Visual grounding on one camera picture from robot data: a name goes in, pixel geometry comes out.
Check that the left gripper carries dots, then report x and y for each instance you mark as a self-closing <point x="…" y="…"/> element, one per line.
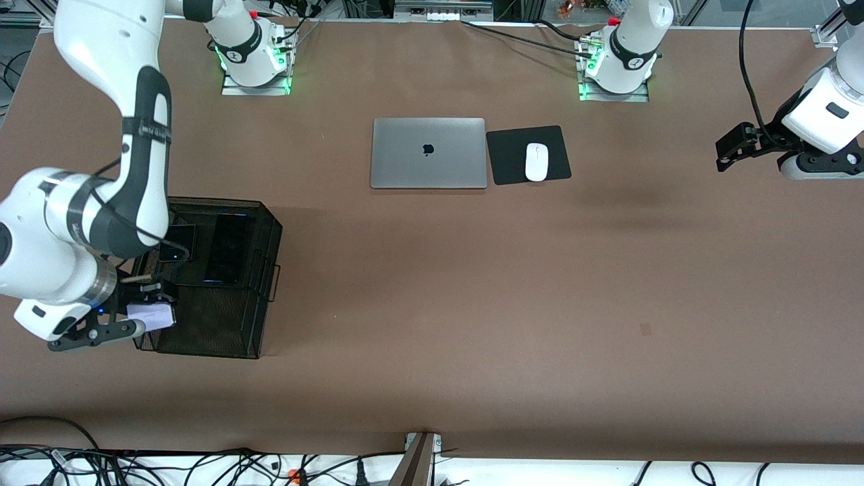
<point x="771" y="137"/>

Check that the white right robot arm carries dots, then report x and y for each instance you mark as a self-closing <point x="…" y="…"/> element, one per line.
<point x="81" y="67"/>

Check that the black mouse pad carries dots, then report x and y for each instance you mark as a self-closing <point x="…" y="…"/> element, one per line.
<point x="506" y="162"/>

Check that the aluminium corner bracket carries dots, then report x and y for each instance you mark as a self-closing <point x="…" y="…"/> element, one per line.
<point x="825" y="35"/>
<point x="47" y="21"/>

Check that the small black smartphone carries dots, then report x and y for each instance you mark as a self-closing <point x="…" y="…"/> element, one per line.
<point x="179" y="244"/>

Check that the lilac flip phone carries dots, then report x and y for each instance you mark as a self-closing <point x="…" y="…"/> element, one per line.
<point x="152" y="317"/>

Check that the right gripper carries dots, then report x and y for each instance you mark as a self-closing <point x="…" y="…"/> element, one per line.
<point x="128" y="298"/>

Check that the silver closed laptop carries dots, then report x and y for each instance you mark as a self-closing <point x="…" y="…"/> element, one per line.
<point x="405" y="162"/>

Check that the aluminium profile table leg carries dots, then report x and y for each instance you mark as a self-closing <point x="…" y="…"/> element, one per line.
<point x="415" y="466"/>

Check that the white power strip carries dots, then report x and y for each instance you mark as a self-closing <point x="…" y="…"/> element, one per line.
<point x="442" y="10"/>

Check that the white computer mouse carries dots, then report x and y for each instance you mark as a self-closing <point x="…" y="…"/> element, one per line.
<point x="536" y="165"/>

